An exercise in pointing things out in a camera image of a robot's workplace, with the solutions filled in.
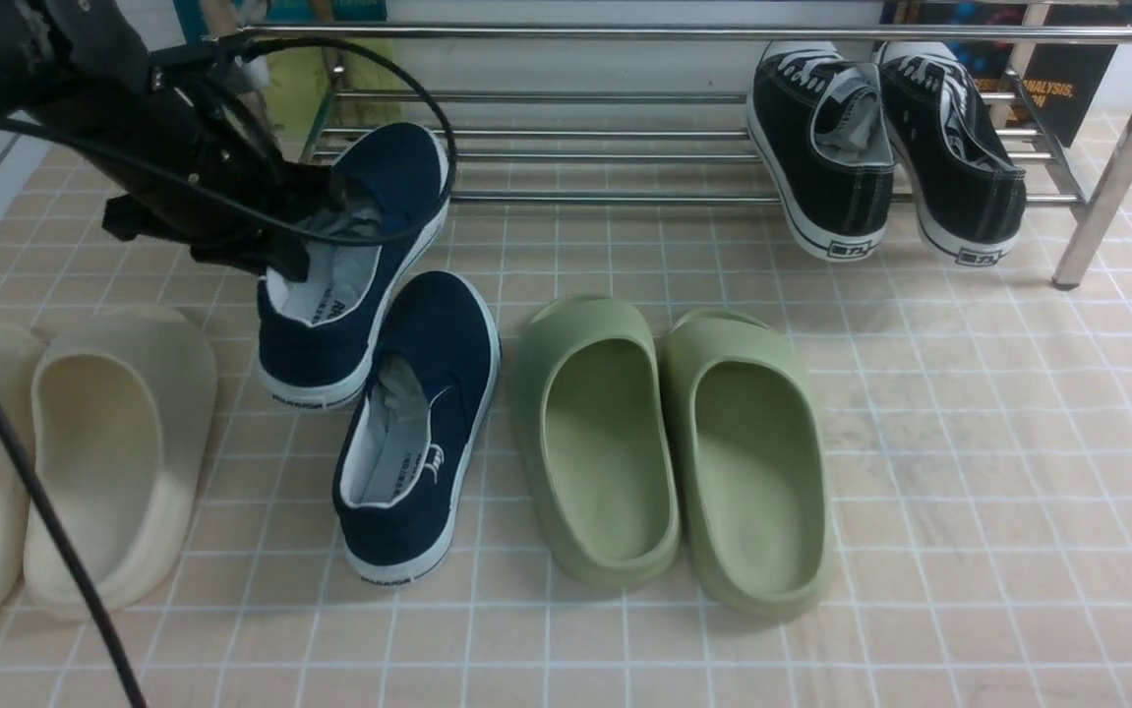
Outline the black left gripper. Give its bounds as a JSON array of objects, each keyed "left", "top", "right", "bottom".
[{"left": 101, "top": 78, "right": 350, "bottom": 281}]

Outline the navy canvas shoe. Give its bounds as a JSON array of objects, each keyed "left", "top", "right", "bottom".
[
  {"left": 257, "top": 122, "right": 448, "bottom": 409},
  {"left": 332, "top": 270, "right": 501, "bottom": 587}
]

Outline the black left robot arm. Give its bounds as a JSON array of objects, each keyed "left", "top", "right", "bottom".
[{"left": 0, "top": 1, "right": 344, "bottom": 281}]

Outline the steel shoe rack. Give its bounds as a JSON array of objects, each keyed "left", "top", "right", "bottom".
[{"left": 245, "top": 22, "right": 1132, "bottom": 290}]

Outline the blue framed yellow board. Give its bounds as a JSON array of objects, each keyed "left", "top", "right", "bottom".
[{"left": 216, "top": 1, "right": 391, "bottom": 143}]

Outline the cream slipper, right one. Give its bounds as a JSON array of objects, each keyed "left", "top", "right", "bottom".
[{"left": 31, "top": 305, "right": 218, "bottom": 613}]

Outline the green slipper, left one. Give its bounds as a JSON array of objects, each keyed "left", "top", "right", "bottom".
[{"left": 506, "top": 295, "right": 680, "bottom": 592}]

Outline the green slipper, one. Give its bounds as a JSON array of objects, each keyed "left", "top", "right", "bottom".
[
  {"left": 660, "top": 309, "right": 834, "bottom": 622},
  {"left": 506, "top": 295, "right": 680, "bottom": 592}
]

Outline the green slipper, right one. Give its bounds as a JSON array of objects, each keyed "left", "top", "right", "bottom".
[{"left": 660, "top": 309, "right": 834, "bottom": 622}]

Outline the black sneaker, left one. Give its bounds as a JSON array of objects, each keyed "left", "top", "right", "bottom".
[{"left": 745, "top": 40, "right": 897, "bottom": 262}]

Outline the black sneaker, one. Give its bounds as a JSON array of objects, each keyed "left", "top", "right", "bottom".
[
  {"left": 745, "top": 40, "right": 897, "bottom": 262},
  {"left": 874, "top": 41, "right": 1028, "bottom": 268}
]

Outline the black sneaker, right one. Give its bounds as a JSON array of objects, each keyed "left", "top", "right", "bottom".
[{"left": 874, "top": 41, "right": 1028, "bottom": 268}]

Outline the dark printed box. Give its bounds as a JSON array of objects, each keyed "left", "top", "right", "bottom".
[{"left": 880, "top": 1, "right": 1132, "bottom": 148}]

